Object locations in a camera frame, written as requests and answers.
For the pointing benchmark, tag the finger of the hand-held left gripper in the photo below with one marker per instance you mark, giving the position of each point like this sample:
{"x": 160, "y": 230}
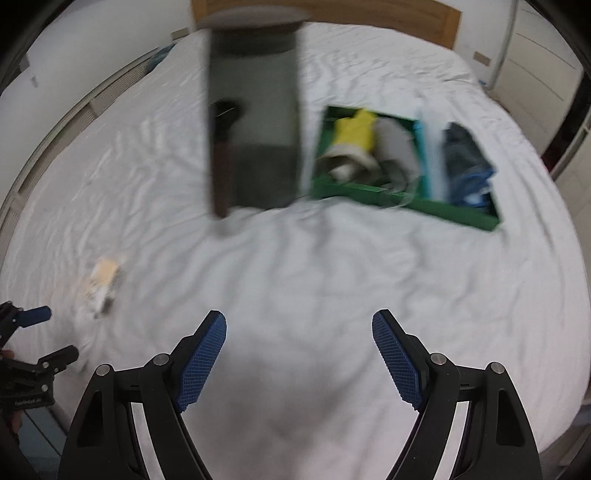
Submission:
{"x": 34, "y": 315}
{"x": 57, "y": 359}

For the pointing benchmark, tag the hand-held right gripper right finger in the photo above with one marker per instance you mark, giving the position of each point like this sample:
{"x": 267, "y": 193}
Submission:
{"x": 399, "y": 360}

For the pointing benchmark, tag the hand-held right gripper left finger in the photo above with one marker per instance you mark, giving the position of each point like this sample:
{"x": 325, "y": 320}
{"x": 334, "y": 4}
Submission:
{"x": 203, "y": 360}

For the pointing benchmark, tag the beige tissue pack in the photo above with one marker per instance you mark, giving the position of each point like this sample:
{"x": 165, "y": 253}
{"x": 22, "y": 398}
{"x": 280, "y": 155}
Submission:
{"x": 105, "y": 277}

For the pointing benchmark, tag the green tray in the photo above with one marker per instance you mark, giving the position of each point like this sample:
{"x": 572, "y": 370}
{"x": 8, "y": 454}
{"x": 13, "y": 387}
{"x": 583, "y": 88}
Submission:
{"x": 351, "y": 189}

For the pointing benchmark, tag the clear zip bag teal strip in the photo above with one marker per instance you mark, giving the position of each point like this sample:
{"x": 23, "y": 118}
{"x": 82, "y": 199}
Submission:
{"x": 431, "y": 161}

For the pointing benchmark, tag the dark green towel blue edge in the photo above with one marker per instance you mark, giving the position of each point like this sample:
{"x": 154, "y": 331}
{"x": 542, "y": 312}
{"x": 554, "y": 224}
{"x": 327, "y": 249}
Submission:
{"x": 464, "y": 161}

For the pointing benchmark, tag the grey face mask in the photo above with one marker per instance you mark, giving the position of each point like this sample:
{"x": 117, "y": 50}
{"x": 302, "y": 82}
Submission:
{"x": 397, "y": 147}

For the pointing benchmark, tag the yellow cloth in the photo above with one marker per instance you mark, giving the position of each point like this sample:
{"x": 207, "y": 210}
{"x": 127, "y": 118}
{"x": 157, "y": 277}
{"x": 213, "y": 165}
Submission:
{"x": 353, "y": 131}

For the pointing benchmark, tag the dark glass jug with lid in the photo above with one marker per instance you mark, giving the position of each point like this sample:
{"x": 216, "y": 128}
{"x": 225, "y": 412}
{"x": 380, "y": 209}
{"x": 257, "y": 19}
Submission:
{"x": 263, "y": 115}

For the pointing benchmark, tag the blue crumpled cloth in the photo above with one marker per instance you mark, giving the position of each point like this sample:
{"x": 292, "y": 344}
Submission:
{"x": 162, "y": 54}

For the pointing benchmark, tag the white wardrobe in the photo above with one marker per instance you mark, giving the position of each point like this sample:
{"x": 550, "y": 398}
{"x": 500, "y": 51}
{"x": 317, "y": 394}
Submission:
{"x": 540, "y": 55}

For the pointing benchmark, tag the wooden headboard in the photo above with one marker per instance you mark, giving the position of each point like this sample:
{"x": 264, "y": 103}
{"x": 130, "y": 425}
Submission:
{"x": 369, "y": 18}

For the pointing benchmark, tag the wall switch panel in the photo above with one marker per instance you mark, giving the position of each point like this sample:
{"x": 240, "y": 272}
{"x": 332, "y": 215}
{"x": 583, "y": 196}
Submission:
{"x": 481, "y": 58}
{"x": 180, "y": 33}

